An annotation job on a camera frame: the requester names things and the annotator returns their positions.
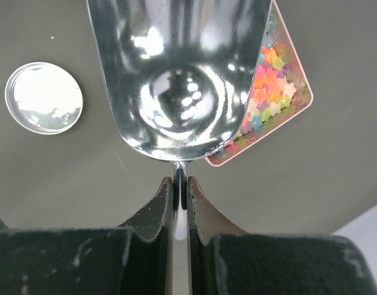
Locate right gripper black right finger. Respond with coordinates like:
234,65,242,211
187,177,377,294

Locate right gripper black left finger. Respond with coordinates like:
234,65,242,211
0,178,173,294

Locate silver metal scoop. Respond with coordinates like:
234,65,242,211
87,1,272,240

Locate pink candy tin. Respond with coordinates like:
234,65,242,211
206,1,313,167

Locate round silver jar lid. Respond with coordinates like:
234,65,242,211
4,61,84,135

